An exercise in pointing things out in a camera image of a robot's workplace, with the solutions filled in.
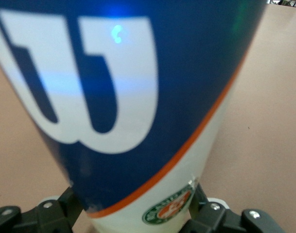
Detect blue white tennis ball can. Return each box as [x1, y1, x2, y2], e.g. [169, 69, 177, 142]
[0, 0, 269, 233]

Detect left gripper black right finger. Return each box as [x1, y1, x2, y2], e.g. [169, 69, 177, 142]
[184, 183, 283, 233]

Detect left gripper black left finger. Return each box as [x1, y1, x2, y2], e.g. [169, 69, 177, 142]
[0, 186, 82, 233]

